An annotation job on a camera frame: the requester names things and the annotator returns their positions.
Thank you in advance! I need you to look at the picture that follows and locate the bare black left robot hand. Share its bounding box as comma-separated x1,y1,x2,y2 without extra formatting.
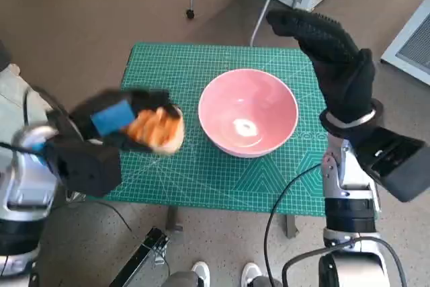
69,88,185,155

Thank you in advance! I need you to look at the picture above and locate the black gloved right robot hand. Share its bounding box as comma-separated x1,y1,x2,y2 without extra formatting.
265,8,376,122

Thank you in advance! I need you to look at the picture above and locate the orange glazed striped bread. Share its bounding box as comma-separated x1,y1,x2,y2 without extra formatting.
127,105,185,157

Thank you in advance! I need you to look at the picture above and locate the pink bowl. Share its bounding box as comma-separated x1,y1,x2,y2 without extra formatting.
197,68,300,159

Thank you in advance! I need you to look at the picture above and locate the white flat vented unit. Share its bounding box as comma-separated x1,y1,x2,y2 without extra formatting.
380,0,430,86

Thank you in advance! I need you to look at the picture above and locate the person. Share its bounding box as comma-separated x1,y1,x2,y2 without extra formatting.
0,40,51,147

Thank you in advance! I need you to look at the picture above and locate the grey bent chair leg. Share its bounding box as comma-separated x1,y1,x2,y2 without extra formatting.
250,0,286,48

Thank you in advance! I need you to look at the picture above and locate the green cutting mat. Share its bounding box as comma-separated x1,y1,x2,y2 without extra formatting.
80,42,329,217

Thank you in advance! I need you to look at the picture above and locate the grey table leg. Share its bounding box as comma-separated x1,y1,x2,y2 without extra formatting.
166,206,184,233
285,214,299,239

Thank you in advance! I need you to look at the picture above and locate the black metal stand bar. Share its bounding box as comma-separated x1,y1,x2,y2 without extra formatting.
109,226,169,287

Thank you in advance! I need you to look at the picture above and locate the grey trouser leg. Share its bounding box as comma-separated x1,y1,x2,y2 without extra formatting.
163,270,202,287
250,275,286,287

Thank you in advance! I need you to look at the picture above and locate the white shoe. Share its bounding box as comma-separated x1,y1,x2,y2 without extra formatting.
241,260,263,283
190,260,211,286

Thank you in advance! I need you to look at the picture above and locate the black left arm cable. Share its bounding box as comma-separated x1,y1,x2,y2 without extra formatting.
21,84,85,142

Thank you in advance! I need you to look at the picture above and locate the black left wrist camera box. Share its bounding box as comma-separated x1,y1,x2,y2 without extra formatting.
43,138,122,197

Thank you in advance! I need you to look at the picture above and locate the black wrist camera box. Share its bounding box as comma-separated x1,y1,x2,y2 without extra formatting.
352,127,429,203
43,138,122,197

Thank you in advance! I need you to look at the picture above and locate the thin black floor cable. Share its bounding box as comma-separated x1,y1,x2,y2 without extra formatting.
85,200,132,233

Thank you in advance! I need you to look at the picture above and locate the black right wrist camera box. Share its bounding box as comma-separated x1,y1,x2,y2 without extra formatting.
352,127,429,203

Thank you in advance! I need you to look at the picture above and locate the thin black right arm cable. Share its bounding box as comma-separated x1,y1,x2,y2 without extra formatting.
263,162,323,287

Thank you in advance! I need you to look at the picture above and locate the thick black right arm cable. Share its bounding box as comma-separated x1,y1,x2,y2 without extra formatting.
281,238,409,287

